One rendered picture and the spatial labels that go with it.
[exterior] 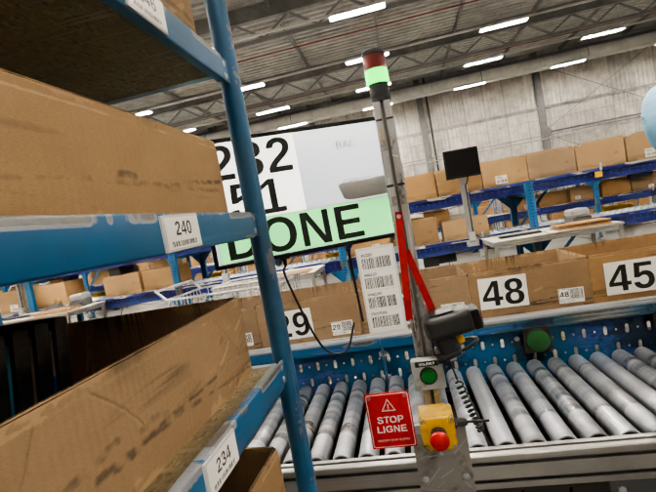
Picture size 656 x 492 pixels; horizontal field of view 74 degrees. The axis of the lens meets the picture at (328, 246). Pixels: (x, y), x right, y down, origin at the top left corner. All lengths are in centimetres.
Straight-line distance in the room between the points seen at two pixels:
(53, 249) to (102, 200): 11
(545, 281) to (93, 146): 148
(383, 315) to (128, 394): 71
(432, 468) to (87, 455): 88
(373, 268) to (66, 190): 73
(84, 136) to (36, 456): 21
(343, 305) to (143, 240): 132
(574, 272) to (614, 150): 505
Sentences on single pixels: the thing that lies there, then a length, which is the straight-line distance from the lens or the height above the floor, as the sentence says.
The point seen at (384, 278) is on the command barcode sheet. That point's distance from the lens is 98.
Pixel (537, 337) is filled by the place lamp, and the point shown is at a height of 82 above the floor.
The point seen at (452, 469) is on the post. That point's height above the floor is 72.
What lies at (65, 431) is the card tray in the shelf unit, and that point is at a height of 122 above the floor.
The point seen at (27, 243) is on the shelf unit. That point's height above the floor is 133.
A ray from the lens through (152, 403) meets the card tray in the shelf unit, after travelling 40.
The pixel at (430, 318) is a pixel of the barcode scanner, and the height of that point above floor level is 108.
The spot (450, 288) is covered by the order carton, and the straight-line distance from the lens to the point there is 160.
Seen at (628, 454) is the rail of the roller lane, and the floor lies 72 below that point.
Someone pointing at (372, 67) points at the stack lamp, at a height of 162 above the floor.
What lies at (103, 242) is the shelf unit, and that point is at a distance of 31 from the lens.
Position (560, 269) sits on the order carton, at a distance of 167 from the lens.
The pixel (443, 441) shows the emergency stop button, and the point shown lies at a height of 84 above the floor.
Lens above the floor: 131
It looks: 3 degrees down
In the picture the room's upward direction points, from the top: 10 degrees counter-clockwise
